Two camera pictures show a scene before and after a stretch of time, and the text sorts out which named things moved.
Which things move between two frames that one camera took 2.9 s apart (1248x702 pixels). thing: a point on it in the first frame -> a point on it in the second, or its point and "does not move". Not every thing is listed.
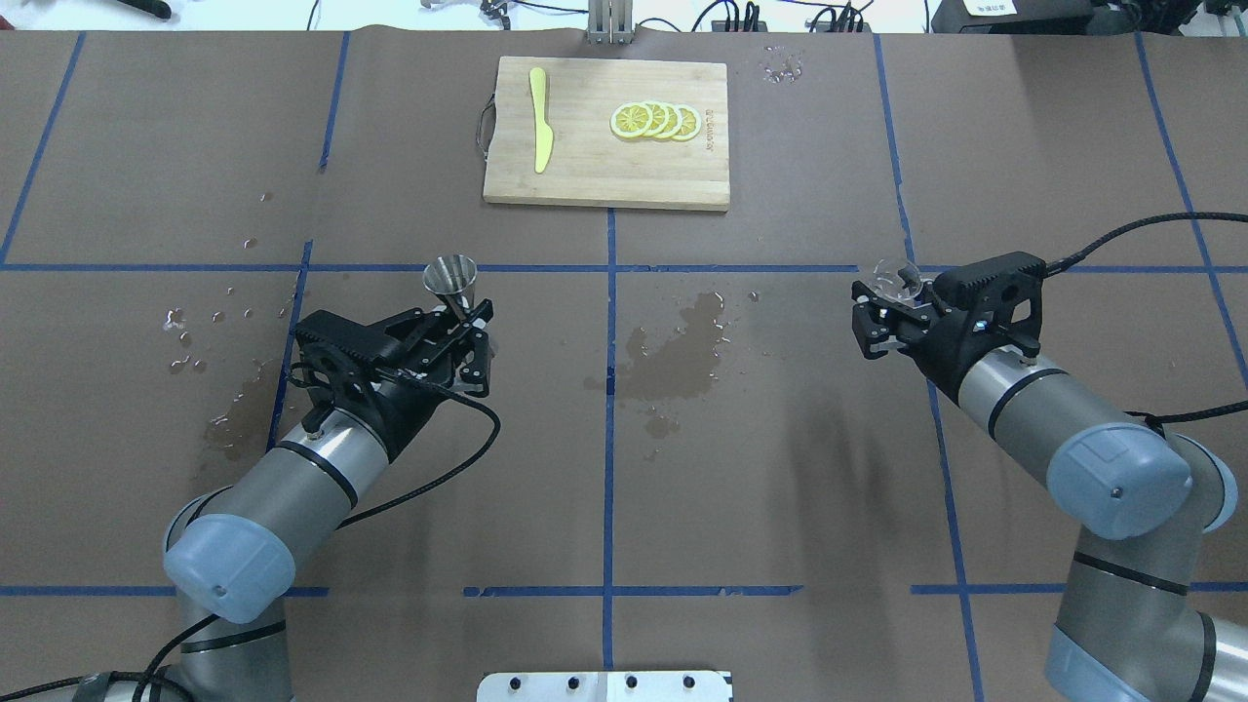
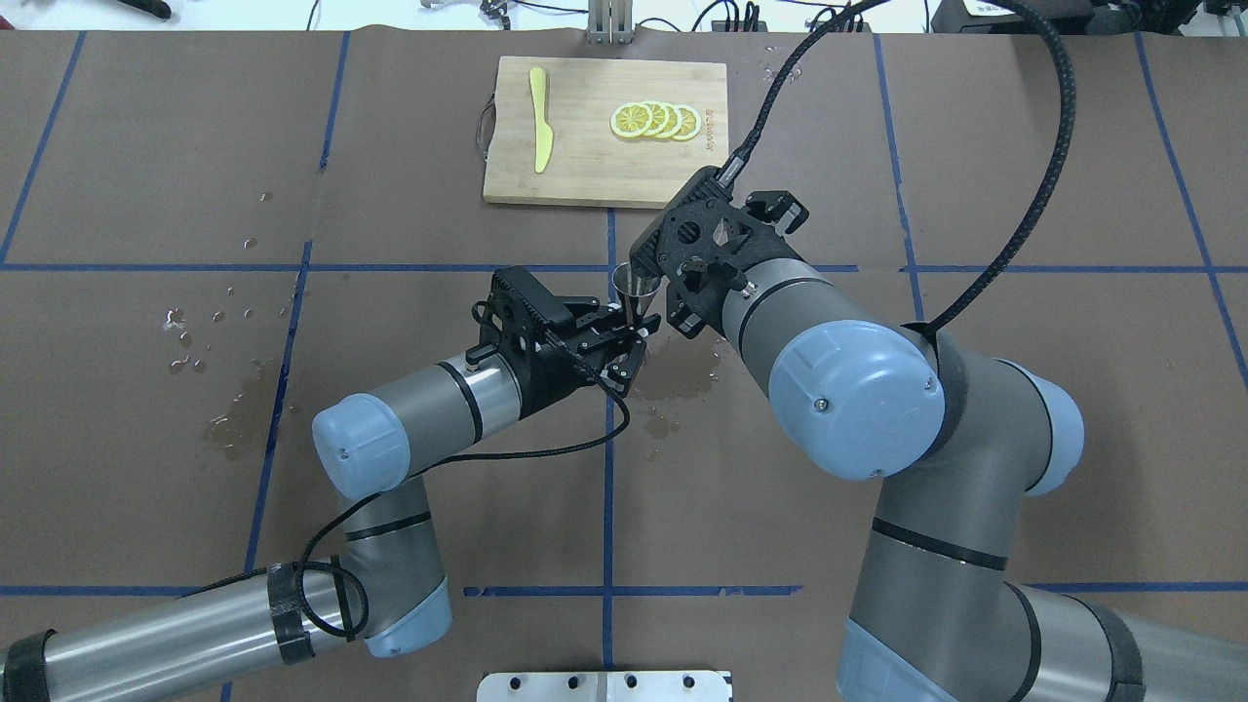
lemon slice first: x=631 y=120 does not move
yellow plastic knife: x=544 y=140 does not move
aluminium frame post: x=609 y=22 does not move
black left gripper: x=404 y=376 -> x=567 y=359
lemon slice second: x=660 y=118 does not move
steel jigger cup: x=451 y=278 -> x=635 y=292
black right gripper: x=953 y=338 -> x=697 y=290
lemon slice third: x=675 y=121 does not move
